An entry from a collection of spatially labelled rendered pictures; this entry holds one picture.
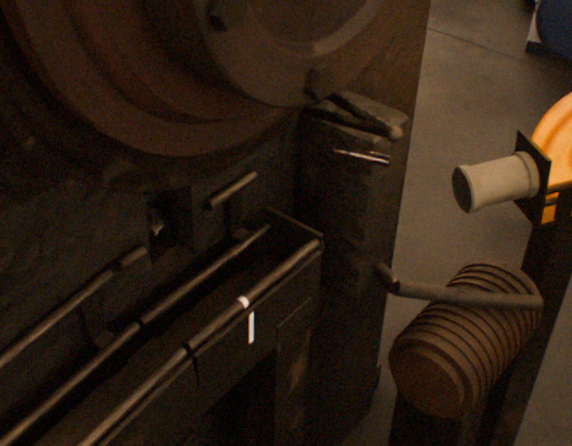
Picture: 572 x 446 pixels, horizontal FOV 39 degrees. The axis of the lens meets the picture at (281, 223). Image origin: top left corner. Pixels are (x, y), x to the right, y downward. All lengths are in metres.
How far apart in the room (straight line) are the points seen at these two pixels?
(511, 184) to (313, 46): 0.53
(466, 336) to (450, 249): 0.96
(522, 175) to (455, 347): 0.22
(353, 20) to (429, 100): 1.97
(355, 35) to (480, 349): 0.56
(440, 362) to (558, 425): 0.69
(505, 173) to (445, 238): 1.00
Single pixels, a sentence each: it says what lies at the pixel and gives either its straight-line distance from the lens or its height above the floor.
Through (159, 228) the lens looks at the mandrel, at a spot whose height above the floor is 0.75.
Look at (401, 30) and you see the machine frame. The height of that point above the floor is 0.82.
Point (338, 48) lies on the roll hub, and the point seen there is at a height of 1.01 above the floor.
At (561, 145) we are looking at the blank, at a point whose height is 0.72.
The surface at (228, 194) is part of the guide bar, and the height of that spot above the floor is 0.76.
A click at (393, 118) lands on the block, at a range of 0.90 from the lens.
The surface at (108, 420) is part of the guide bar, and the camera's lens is 0.72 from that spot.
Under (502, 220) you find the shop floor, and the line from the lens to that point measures 2.11.
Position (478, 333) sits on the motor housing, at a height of 0.52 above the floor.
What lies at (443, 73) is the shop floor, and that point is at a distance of 2.71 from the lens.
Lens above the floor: 1.27
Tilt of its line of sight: 39 degrees down
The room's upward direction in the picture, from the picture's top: 2 degrees clockwise
